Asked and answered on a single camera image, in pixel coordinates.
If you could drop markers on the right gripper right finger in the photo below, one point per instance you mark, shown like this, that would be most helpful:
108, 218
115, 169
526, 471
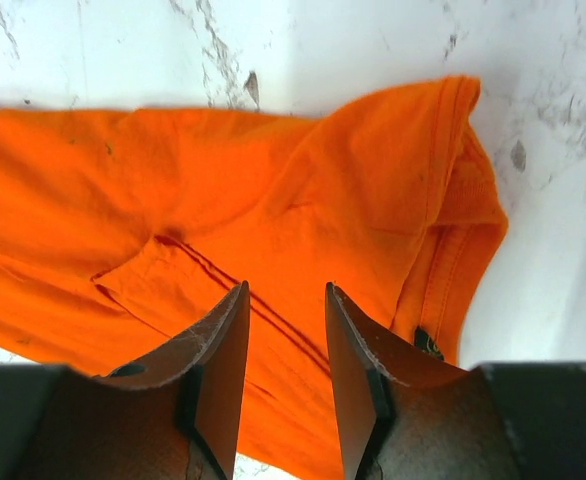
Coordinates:
367, 363

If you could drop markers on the orange t shirt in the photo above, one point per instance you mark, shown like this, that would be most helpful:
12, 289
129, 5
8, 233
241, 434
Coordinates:
118, 230

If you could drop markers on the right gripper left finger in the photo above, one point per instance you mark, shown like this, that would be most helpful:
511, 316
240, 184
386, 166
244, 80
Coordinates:
207, 362

